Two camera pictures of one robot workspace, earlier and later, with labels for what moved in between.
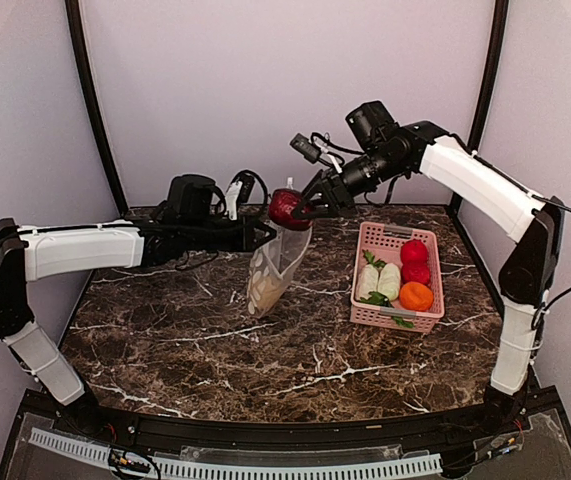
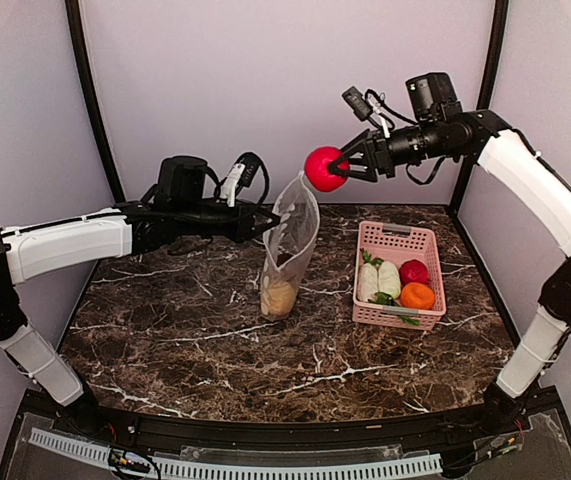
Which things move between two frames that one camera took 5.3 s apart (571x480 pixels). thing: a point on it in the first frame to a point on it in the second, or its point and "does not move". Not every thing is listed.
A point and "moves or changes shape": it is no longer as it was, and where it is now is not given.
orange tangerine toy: [414, 296] does not move
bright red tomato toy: [413, 251] to [316, 169]
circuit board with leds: [117, 458] does not move
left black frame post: [75, 25] does not move
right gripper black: [331, 183] to [378, 143]
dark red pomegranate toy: [415, 271] does not move
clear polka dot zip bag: [273, 264] moves or changes shape
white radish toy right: [389, 281] does not move
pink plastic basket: [384, 242] does not move
